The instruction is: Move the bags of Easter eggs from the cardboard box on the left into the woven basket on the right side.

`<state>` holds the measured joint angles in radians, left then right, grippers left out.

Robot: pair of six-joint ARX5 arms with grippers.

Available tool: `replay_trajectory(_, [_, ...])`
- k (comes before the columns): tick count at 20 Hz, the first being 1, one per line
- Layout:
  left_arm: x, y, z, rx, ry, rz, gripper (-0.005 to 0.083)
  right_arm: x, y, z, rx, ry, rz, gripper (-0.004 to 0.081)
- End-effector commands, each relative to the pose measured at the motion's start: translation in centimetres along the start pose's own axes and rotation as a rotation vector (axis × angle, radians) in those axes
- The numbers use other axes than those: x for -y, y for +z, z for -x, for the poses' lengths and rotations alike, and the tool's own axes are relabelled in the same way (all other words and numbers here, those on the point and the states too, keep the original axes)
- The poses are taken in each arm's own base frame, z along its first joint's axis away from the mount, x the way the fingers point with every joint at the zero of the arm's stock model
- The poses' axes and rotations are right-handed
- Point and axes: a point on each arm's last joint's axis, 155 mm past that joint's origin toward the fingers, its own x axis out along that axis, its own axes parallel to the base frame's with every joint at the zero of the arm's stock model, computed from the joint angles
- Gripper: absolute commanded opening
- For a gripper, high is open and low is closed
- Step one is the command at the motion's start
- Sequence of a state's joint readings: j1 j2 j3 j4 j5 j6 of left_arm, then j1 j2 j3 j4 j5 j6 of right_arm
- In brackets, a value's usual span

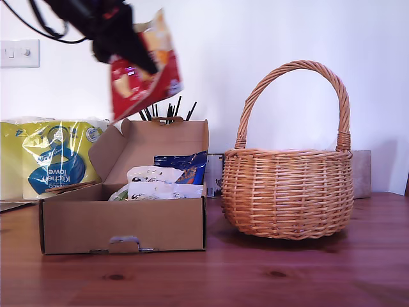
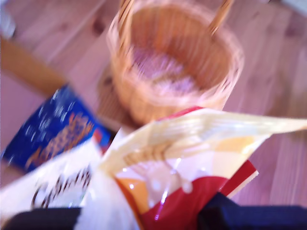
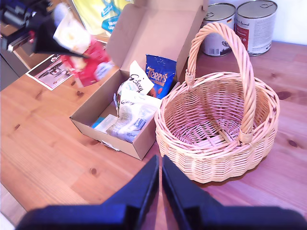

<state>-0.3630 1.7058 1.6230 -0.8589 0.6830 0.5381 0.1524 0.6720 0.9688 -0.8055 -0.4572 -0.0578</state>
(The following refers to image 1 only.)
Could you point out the black chopstick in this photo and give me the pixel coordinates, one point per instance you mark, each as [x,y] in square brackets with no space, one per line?
[155,110]
[178,106]
[148,114]
[191,111]
[142,115]
[170,110]

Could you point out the yellow kitchen towel pack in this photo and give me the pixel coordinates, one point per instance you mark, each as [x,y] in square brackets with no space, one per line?
[48,160]

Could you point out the blue orange-print candy bag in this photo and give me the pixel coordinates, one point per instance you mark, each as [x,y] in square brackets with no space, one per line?
[191,166]

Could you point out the flat grey board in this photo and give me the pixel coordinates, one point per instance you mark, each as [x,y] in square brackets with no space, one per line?
[12,207]

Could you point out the woven wicker basket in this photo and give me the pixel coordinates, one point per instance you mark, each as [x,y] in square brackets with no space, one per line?
[287,198]

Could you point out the brown cardboard box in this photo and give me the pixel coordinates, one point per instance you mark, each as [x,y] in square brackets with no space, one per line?
[96,224]

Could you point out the round cork coaster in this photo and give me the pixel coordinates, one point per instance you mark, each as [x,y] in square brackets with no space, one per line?
[67,187]

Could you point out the white wall switch plate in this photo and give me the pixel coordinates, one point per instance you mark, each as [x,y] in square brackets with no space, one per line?
[19,54]

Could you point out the red Maltesers candy bag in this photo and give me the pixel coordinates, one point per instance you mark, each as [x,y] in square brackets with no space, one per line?
[166,73]

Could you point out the small printed white box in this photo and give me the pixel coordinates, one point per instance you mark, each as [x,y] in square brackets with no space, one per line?
[214,172]

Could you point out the grey stone tile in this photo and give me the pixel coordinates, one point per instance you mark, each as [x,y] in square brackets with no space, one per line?
[362,176]

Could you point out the white green-print candy bag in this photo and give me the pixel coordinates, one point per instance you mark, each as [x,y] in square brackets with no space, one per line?
[187,192]

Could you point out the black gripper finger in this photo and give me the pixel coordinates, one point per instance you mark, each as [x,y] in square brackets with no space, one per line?
[142,54]

